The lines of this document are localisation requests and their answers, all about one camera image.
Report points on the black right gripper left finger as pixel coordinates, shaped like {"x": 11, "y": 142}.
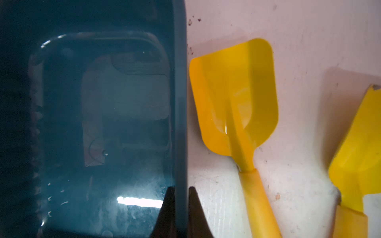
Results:
{"x": 165, "y": 226}

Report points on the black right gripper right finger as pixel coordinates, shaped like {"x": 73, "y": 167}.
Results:
{"x": 197, "y": 223}

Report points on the dark teal storage box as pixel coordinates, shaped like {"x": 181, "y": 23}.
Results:
{"x": 93, "y": 117}

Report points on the yellow square shovel yellow handle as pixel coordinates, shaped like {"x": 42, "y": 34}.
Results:
{"x": 234, "y": 91}

